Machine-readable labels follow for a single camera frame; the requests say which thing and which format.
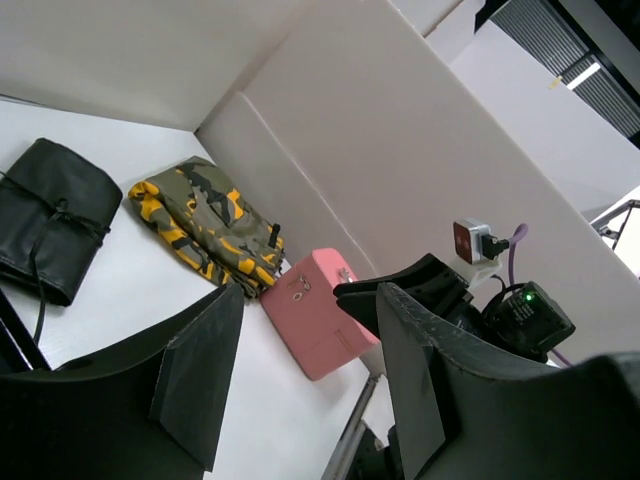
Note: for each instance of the pink box with metal handle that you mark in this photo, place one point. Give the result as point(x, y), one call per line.
point(301, 305)

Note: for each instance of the black leather roll pouch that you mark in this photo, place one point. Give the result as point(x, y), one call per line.
point(56, 210)

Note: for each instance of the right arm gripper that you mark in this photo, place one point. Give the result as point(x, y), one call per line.
point(524, 317)

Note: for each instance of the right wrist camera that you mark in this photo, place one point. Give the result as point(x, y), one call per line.
point(477, 251)

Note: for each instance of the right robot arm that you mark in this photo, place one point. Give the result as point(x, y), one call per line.
point(365, 450)

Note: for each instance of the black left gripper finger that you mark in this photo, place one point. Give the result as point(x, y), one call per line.
point(148, 407)

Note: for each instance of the camouflage clothing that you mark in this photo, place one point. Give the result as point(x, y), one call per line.
point(200, 213)

